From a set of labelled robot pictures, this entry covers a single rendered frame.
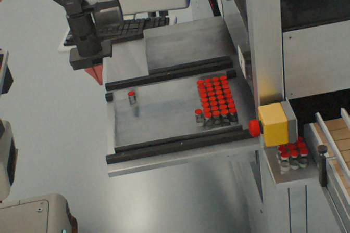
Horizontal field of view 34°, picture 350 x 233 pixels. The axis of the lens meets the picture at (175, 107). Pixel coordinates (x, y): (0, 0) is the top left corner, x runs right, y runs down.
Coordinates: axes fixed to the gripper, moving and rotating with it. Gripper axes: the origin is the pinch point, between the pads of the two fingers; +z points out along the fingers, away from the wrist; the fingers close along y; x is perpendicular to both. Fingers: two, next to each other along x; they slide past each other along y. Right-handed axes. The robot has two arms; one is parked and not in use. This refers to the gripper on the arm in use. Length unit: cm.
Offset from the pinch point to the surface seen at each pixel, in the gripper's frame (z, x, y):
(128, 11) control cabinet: 26, 90, 3
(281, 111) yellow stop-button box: 7.7, -17.1, 41.0
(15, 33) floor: 102, 254, -95
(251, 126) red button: 9.5, -18.2, 33.6
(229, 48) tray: 22, 38, 36
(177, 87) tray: 20.3, 20.3, 17.8
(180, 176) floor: 109, 77, 8
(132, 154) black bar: 19.1, -7.4, 3.2
